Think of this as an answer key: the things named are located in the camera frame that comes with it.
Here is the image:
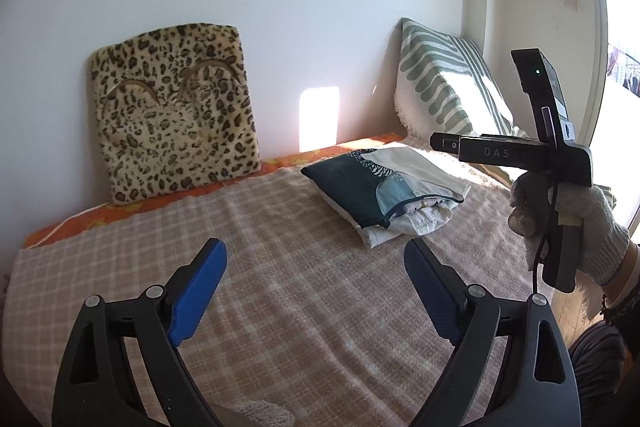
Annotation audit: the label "white clothes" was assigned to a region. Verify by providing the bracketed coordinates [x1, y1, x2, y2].
[354, 146, 472, 251]

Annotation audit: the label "floral tree print garment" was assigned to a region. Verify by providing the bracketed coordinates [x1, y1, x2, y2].
[302, 143, 470, 230]

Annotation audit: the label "right forearm black sleeve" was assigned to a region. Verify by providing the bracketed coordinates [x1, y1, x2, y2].
[596, 241, 640, 323]

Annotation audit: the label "right hand white glove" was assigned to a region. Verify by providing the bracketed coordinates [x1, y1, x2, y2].
[508, 172, 630, 286]

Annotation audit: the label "left hand white glove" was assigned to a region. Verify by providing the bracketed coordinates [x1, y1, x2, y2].
[231, 400, 295, 427]

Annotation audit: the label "green striped white pillow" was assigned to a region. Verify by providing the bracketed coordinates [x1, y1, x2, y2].
[394, 17, 526, 142]

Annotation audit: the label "zebra striped trousers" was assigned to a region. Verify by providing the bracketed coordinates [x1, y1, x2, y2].
[568, 321, 626, 426]

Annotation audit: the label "orange floral bed sheet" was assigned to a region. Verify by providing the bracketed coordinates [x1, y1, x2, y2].
[22, 132, 407, 251]

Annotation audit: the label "pink plaid blanket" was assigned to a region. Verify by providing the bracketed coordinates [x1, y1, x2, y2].
[0, 148, 557, 427]

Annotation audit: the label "leopard print cushion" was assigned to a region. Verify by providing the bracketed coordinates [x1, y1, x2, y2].
[89, 23, 262, 206]

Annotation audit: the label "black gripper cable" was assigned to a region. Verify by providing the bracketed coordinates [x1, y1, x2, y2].
[530, 183, 561, 295]

